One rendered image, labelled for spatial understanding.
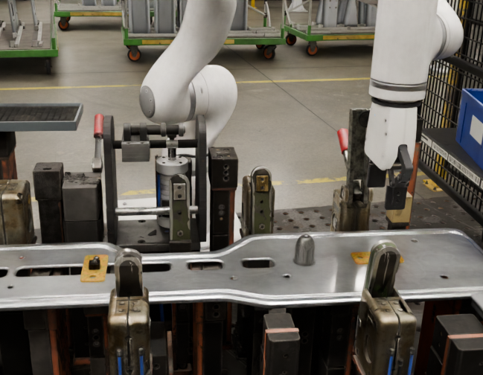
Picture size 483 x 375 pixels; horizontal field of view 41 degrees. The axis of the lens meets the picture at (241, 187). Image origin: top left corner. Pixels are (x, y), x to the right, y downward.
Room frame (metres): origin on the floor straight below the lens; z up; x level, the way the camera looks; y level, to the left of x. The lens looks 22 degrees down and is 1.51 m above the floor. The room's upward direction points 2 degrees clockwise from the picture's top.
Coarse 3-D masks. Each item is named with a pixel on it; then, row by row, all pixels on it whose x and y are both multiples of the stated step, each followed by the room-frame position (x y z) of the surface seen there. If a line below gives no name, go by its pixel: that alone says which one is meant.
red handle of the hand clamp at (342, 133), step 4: (340, 132) 1.23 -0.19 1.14; (344, 132) 1.22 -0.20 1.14; (340, 136) 1.22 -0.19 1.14; (344, 136) 1.22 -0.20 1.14; (340, 140) 1.21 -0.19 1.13; (344, 140) 1.21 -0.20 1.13; (340, 144) 1.21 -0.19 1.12; (344, 144) 1.20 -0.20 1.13; (344, 148) 1.19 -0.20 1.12; (344, 152) 1.19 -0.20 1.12; (344, 156) 1.19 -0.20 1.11; (356, 180) 1.13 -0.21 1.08; (356, 184) 1.13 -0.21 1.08; (356, 188) 1.12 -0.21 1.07; (360, 188) 1.12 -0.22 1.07; (356, 192) 1.11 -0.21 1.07; (360, 192) 1.11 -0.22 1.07; (356, 196) 1.11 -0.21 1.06
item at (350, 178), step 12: (360, 108) 1.15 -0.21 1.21; (360, 120) 1.10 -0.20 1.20; (348, 132) 1.14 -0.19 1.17; (360, 132) 1.13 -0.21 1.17; (348, 144) 1.13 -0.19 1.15; (360, 144) 1.13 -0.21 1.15; (348, 156) 1.13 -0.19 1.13; (360, 156) 1.13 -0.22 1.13; (348, 168) 1.12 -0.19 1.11; (360, 168) 1.12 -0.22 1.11; (348, 180) 1.11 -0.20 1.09
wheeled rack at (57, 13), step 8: (56, 0) 9.72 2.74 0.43; (176, 0) 10.80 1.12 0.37; (56, 8) 9.70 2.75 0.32; (64, 8) 9.79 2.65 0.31; (72, 8) 9.82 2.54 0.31; (80, 8) 9.86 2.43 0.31; (88, 8) 9.89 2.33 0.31; (96, 8) 9.91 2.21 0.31; (104, 8) 9.94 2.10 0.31; (112, 8) 9.97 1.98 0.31; (120, 8) 9.99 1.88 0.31; (152, 8) 10.09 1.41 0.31; (176, 8) 10.18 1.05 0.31; (56, 16) 9.72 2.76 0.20; (64, 16) 9.74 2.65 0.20; (176, 16) 10.11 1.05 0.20; (64, 24) 9.79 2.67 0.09; (176, 24) 10.15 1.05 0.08
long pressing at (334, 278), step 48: (240, 240) 1.02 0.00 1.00; (288, 240) 1.04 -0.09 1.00; (336, 240) 1.04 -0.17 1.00; (432, 240) 1.05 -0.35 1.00; (0, 288) 0.85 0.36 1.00; (48, 288) 0.85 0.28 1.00; (96, 288) 0.86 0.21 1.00; (192, 288) 0.86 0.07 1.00; (240, 288) 0.87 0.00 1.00; (288, 288) 0.87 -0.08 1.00; (336, 288) 0.88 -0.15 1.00; (432, 288) 0.89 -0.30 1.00; (480, 288) 0.89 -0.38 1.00
